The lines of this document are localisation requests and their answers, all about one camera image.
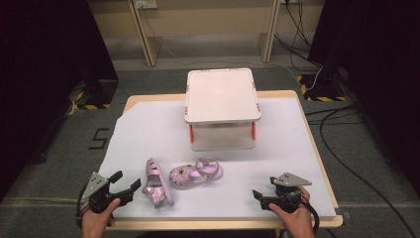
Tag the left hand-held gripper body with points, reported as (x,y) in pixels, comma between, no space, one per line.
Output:
(99,198)

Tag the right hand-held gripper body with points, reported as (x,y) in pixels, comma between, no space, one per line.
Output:
(287,198)

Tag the pink child's sandal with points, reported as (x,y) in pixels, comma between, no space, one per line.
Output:
(189,175)
(157,190)

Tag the white two-tier shoe rack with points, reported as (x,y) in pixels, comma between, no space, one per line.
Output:
(221,95)

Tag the person's right hand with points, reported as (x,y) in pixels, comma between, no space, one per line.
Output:
(297,221)

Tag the person's left hand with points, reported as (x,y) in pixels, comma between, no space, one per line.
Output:
(97,224)

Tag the white sheet table cover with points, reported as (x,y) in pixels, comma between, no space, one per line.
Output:
(231,185)

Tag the wooden table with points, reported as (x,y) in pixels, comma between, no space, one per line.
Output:
(231,224)

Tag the yellow-black striped stand base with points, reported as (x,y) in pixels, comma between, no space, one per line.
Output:
(90,106)
(325,98)

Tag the black curtain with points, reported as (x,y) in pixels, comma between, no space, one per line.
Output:
(43,66)
(379,66)

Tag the beige background desk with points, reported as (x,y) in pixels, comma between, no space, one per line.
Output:
(204,20)

